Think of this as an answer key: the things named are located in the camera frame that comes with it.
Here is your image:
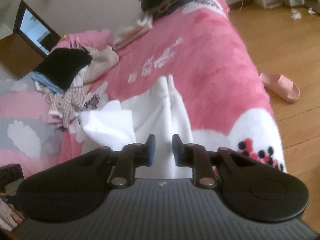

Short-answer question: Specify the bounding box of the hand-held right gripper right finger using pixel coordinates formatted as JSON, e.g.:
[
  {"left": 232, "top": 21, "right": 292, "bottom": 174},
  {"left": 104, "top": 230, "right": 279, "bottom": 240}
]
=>
[{"left": 172, "top": 134, "right": 260, "bottom": 188}]

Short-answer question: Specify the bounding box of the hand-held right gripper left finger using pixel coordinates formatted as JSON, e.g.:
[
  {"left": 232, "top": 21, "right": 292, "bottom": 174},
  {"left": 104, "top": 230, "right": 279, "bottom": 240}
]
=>
[{"left": 67, "top": 134, "right": 156, "bottom": 188}]

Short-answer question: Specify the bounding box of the white bear-print sweatshirt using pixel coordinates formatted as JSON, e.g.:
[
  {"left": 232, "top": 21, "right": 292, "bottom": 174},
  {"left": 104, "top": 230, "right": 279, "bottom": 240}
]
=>
[{"left": 80, "top": 74, "right": 194, "bottom": 179}]

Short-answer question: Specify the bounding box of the beige patterned knit sweater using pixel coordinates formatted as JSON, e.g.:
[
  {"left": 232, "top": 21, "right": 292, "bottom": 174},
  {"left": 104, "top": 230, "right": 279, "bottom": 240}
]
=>
[{"left": 35, "top": 82, "right": 87, "bottom": 128}]

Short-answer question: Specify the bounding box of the white shirt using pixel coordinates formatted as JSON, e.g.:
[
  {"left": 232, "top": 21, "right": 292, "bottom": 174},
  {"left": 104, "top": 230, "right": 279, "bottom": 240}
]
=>
[{"left": 72, "top": 66, "right": 90, "bottom": 88}]

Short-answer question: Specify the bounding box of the cream fleece garment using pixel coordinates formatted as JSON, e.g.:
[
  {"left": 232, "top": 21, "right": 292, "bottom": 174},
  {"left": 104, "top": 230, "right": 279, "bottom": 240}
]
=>
[{"left": 84, "top": 46, "right": 120, "bottom": 84}]

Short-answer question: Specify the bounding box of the pink floral blanket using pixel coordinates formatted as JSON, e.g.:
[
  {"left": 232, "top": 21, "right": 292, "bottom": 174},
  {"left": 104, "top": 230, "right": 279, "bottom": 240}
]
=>
[{"left": 57, "top": 0, "right": 288, "bottom": 174}]

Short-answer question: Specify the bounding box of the pale pink folded garment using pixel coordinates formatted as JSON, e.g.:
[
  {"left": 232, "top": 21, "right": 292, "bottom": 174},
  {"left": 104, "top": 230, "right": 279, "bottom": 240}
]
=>
[{"left": 112, "top": 12, "right": 153, "bottom": 50}]

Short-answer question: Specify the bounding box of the light blue garment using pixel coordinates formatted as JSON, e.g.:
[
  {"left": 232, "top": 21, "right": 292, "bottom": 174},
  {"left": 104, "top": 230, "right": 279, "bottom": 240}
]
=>
[{"left": 31, "top": 71, "right": 63, "bottom": 94}]

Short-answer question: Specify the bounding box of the pink slipper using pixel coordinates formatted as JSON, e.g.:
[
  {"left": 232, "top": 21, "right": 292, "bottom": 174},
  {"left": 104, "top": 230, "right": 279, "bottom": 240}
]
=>
[{"left": 259, "top": 72, "right": 300, "bottom": 103}]

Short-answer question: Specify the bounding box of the pink grey floral quilt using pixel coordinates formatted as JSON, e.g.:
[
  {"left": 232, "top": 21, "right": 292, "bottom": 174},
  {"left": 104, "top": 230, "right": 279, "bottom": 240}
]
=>
[{"left": 0, "top": 29, "right": 113, "bottom": 170}]

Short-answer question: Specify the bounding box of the wooden wardrobe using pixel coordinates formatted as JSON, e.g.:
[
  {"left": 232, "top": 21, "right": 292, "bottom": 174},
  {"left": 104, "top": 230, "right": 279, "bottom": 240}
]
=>
[{"left": 0, "top": 34, "right": 45, "bottom": 78}]

